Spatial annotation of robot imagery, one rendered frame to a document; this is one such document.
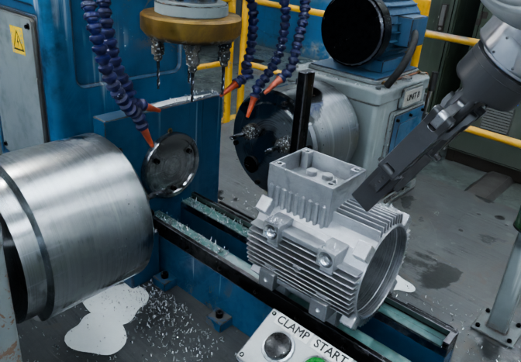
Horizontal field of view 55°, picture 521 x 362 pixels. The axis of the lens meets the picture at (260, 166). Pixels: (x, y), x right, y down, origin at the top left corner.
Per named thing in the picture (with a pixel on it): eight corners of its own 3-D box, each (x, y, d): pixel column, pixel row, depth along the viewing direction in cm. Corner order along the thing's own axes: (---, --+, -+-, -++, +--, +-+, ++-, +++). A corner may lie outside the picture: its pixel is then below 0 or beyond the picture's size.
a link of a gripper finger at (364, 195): (404, 177, 58) (401, 179, 58) (369, 210, 63) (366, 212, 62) (387, 158, 59) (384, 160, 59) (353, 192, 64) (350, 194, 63)
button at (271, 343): (261, 354, 55) (257, 347, 54) (277, 333, 56) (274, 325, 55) (282, 370, 53) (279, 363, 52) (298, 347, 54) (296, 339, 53)
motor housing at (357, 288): (241, 289, 85) (248, 191, 77) (305, 246, 98) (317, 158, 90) (341, 352, 74) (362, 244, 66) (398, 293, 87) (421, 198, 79)
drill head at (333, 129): (205, 184, 120) (208, 84, 109) (305, 144, 149) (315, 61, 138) (285, 226, 105) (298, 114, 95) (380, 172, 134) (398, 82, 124)
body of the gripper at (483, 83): (496, 33, 55) (439, 93, 61) (467, 40, 49) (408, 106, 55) (548, 80, 53) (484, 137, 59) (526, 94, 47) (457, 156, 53)
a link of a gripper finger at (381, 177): (406, 165, 57) (394, 173, 55) (380, 191, 60) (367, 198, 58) (397, 156, 57) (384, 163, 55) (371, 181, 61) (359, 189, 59)
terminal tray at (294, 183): (263, 203, 81) (267, 163, 78) (301, 183, 89) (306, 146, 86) (325, 232, 75) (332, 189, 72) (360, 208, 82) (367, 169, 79)
